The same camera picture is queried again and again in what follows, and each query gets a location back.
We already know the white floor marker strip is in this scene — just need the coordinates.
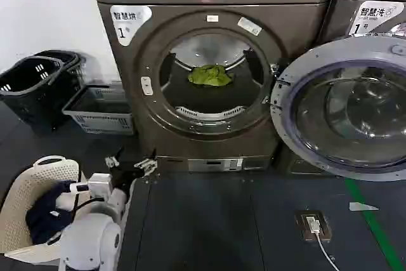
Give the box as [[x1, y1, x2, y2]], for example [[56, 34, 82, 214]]
[[348, 202, 379, 212]]

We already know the grey front-load dryer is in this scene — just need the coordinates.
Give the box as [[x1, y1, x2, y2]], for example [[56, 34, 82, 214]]
[[86, 0, 344, 174]]

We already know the grey plastic crate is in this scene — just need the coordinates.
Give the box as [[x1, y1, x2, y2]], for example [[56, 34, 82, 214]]
[[62, 84, 136, 136]]

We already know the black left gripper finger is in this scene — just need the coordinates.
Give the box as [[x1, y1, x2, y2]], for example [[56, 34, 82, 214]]
[[134, 148, 159, 177], [104, 146, 128, 168]]

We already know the grey washing machine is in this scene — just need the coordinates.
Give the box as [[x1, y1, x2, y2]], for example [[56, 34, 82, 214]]
[[317, 0, 406, 43]]

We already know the white plug with cable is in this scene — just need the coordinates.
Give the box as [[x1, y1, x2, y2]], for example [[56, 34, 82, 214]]
[[305, 215, 338, 271]]

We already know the green cloth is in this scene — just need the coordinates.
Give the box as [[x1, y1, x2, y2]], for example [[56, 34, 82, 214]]
[[187, 64, 237, 88]]

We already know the large black plastic basket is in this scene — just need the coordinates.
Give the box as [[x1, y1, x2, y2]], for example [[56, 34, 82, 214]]
[[0, 56, 84, 133]]

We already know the white perforated laundry basket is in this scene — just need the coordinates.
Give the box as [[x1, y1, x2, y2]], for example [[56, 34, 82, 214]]
[[0, 155, 81, 260]]

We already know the dark navy clothing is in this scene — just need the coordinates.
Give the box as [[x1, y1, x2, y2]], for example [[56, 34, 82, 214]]
[[25, 181, 77, 246]]

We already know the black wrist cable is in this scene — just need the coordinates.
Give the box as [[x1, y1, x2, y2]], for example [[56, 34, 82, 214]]
[[71, 171, 107, 216]]

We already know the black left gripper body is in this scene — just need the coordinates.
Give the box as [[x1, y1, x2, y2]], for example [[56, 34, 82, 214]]
[[108, 163, 144, 196]]

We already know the floor socket box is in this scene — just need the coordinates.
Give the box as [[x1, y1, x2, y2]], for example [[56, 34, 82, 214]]
[[294, 209, 333, 242]]

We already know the round glass dryer door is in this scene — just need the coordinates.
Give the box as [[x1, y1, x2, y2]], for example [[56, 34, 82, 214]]
[[270, 34, 406, 182]]

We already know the green floor tape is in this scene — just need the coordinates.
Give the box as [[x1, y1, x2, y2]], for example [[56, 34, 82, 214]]
[[344, 178, 401, 271]]

